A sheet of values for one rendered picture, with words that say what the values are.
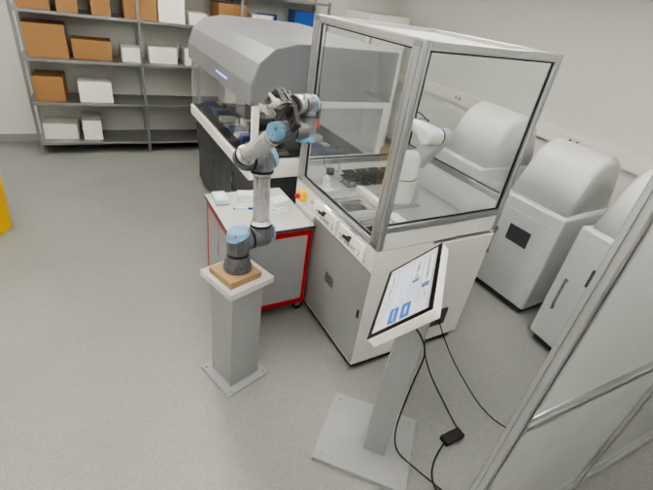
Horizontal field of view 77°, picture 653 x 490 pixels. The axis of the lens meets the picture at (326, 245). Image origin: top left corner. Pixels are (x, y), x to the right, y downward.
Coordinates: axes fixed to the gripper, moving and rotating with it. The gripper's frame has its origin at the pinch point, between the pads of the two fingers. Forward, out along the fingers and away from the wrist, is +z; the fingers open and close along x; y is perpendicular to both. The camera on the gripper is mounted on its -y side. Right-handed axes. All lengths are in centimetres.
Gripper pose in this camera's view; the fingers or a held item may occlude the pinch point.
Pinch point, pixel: (266, 111)
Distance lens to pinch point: 151.5
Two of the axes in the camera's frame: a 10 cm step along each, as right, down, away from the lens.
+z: -4.7, 3.2, -8.2
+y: -5.6, -8.3, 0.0
